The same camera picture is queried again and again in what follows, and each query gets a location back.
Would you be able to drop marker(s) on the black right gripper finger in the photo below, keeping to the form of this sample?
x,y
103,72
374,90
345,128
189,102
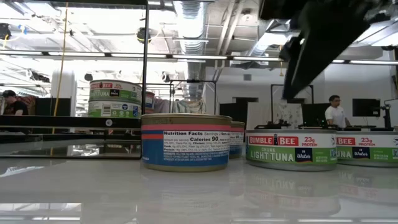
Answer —
x,y
311,53

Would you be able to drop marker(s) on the Bumble Bee tuna can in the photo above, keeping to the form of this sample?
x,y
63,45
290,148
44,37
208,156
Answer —
x,y
115,91
370,149
289,152
112,109

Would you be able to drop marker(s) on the black computer monitor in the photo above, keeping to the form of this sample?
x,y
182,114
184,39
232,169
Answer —
x,y
314,115

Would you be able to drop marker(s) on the white patterned cloth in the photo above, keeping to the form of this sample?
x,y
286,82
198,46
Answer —
x,y
289,115

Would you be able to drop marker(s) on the person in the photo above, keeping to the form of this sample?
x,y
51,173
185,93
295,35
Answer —
x,y
335,115
15,107

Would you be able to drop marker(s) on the black cabinet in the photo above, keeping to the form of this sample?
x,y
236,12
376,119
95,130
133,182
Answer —
x,y
236,112

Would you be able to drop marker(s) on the black tripod stand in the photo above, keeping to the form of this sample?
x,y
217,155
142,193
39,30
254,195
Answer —
x,y
387,115

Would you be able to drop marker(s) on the long ceiling light strip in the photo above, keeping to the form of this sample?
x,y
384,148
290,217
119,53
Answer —
x,y
202,57

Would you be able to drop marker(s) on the pale draped cloth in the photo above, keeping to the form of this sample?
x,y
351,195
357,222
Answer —
x,y
186,105

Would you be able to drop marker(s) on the white pillar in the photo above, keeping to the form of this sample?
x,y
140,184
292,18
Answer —
x,y
70,87

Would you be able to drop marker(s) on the black partition panel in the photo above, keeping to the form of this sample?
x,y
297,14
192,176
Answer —
x,y
43,107

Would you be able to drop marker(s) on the patterned tapestry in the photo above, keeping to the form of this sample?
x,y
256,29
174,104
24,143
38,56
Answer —
x,y
30,104

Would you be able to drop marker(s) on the black tube frame stand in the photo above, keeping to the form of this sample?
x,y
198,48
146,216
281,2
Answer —
x,y
271,102
192,81

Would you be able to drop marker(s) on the black wall monitor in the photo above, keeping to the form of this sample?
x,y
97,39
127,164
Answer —
x,y
367,107

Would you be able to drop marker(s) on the spiral ceiling air duct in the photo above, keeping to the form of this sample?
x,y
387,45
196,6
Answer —
x,y
191,18

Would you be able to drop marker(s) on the black metal shelf frame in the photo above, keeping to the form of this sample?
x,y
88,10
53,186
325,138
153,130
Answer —
x,y
145,62

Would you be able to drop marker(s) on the black ceiling camera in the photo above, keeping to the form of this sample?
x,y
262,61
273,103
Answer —
x,y
143,35
4,31

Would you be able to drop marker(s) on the black table edge rail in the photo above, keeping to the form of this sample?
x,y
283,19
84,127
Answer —
x,y
62,137

